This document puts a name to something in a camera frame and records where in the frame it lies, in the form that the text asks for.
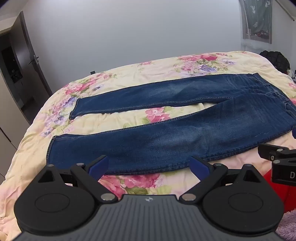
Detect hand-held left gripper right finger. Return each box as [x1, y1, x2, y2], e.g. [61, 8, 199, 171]
[179, 156, 264, 202]

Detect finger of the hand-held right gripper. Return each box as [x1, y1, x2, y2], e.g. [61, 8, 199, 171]
[258, 143, 296, 162]

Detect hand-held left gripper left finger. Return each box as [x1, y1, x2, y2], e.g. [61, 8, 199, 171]
[38, 155, 117, 202]

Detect blue denim pants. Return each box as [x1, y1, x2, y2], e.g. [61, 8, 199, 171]
[47, 73, 296, 175]

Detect floral blanket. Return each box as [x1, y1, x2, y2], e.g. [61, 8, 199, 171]
[0, 50, 296, 234]

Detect purple fuzzy cloth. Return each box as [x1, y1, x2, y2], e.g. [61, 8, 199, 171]
[275, 210, 296, 235]

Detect black puffer jacket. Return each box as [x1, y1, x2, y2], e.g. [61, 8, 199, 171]
[259, 50, 291, 75]

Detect dark door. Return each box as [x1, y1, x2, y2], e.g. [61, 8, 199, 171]
[0, 11, 53, 124]

